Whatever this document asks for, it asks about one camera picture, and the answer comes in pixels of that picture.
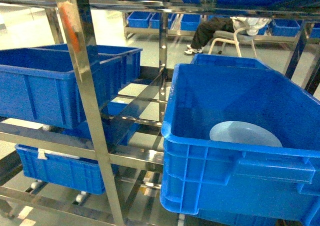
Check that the blue bin lower left shelf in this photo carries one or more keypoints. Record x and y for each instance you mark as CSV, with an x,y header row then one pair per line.
x,y
80,174

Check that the distant blue bin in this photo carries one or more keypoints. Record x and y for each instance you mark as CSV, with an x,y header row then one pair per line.
x,y
190,22
155,20
139,19

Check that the distant steel shelf rack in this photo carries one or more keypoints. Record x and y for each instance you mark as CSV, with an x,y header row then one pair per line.
x,y
176,31

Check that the light blue round plate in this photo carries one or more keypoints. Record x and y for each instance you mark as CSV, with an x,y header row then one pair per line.
x,y
243,133

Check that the blue bin shelf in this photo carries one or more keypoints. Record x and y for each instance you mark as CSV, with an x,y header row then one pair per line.
x,y
80,174
39,85
114,66

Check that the seated person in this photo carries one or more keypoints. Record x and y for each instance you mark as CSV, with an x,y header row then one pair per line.
x,y
248,26

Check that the blue crate under large crate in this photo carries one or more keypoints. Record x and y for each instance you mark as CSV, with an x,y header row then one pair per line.
x,y
225,219

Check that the blue bin left shelf front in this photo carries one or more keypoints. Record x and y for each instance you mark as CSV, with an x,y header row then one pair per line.
x,y
39,85

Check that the blue bin left shelf rear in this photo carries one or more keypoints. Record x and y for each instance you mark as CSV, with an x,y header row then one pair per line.
x,y
114,66

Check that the stainless steel shelf rack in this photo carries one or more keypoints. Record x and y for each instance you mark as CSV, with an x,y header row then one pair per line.
x,y
124,133

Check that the white metal chair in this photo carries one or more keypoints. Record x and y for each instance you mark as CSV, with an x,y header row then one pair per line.
x,y
232,38

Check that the large blue crate right shelf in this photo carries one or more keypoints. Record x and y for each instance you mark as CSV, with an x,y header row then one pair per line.
x,y
201,174

